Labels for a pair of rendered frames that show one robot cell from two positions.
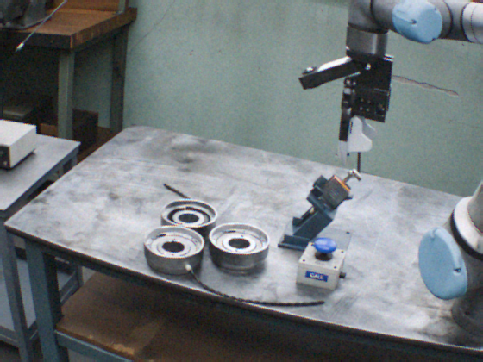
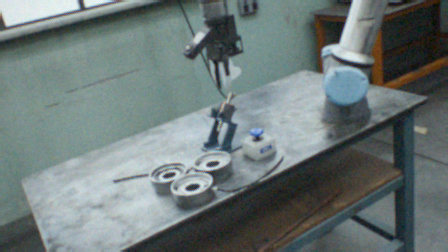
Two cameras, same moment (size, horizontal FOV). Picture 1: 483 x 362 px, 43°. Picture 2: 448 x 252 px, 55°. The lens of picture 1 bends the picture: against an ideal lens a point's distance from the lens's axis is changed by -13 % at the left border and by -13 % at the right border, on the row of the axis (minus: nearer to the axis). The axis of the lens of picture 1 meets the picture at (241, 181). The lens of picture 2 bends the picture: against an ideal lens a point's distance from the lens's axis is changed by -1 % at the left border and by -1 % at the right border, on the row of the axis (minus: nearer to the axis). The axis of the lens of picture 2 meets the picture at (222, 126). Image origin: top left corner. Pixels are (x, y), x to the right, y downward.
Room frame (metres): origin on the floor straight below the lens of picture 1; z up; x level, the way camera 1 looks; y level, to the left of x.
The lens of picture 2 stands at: (0.26, 0.69, 1.38)
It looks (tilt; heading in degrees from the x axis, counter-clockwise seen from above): 23 degrees down; 316
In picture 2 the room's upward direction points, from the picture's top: 11 degrees counter-clockwise
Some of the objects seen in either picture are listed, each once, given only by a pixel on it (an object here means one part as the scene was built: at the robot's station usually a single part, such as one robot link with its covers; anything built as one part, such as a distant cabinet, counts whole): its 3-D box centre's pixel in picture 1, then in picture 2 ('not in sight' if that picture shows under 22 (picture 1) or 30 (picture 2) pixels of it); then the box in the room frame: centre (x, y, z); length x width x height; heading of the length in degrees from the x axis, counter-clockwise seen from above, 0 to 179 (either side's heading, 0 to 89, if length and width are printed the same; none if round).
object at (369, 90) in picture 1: (366, 83); (221, 37); (1.11, -0.20, 1.12); 0.09 x 0.08 x 0.12; 74
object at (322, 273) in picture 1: (324, 266); (260, 144); (1.00, -0.16, 0.82); 0.08 x 0.07 x 0.05; 73
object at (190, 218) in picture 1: (188, 221); (170, 177); (1.12, 0.09, 0.82); 0.10 x 0.10 x 0.04
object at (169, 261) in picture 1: (172, 251); (193, 190); (1.01, 0.11, 0.82); 0.10 x 0.10 x 0.04
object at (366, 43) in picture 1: (366, 40); (213, 9); (1.12, -0.19, 1.21); 0.08 x 0.08 x 0.05
